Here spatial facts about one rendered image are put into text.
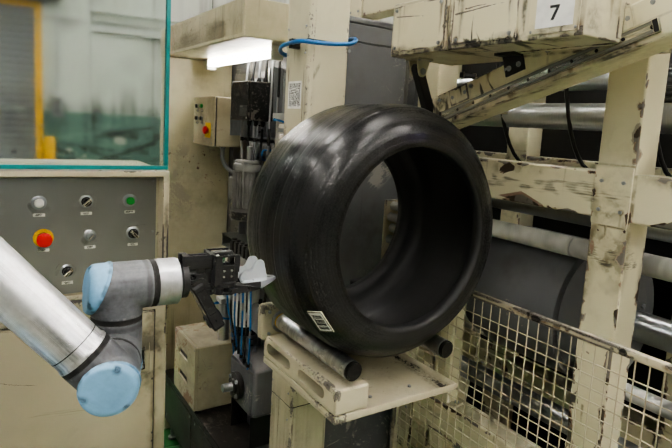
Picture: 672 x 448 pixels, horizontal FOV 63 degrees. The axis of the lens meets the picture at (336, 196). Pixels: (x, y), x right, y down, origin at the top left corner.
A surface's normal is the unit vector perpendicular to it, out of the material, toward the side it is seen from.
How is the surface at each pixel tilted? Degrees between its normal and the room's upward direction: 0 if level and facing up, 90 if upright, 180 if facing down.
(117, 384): 92
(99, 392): 92
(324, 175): 68
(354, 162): 83
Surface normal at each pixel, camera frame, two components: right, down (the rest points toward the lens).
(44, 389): 0.54, 0.14
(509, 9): -0.84, 0.02
